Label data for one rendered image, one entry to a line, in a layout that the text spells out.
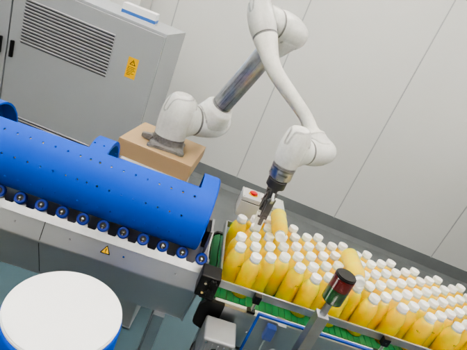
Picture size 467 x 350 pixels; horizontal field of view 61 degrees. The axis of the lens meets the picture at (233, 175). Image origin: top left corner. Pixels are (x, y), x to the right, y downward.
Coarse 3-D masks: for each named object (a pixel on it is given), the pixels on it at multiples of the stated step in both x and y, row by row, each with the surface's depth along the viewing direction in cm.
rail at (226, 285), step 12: (228, 288) 138; (240, 288) 138; (264, 300) 140; (276, 300) 140; (300, 312) 141; (312, 312) 141; (336, 324) 143; (348, 324) 143; (372, 336) 144; (408, 348) 146; (420, 348) 146
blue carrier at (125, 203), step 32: (0, 128) 130; (32, 128) 133; (0, 160) 130; (32, 160) 130; (64, 160) 131; (96, 160) 133; (32, 192) 137; (64, 192) 134; (96, 192) 133; (128, 192) 133; (160, 192) 135; (192, 192) 137; (128, 224) 140; (160, 224) 137; (192, 224) 136
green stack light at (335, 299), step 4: (328, 284) 118; (328, 288) 117; (332, 288) 116; (324, 292) 118; (328, 292) 117; (332, 292) 115; (336, 292) 115; (324, 296) 118; (328, 296) 116; (332, 296) 116; (336, 296) 115; (340, 296) 115; (344, 296) 115; (328, 300) 117; (332, 300) 116; (336, 300) 115; (340, 300) 115; (344, 300) 116; (332, 304) 116; (336, 304) 116; (340, 304) 117
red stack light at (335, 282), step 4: (332, 276) 117; (336, 276) 115; (332, 280) 116; (336, 280) 114; (340, 280) 114; (332, 284) 116; (336, 284) 114; (340, 284) 114; (344, 284) 113; (348, 284) 113; (352, 284) 114; (336, 288) 115; (340, 288) 114; (344, 288) 114; (348, 288) 114; (340, 292) 114; (344, 292) 114; (348, 292) 115
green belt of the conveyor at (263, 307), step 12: (216, 240) 173; (216, 252) 165; (228, 300) 142; (240, 300) 144; (276, 312) 145; (288, 312) 148; (336, 336) 146; (348, 336) 148; (360, 336) 151; (372, 348) 148; (384, 348) 150; (396, 348) 153
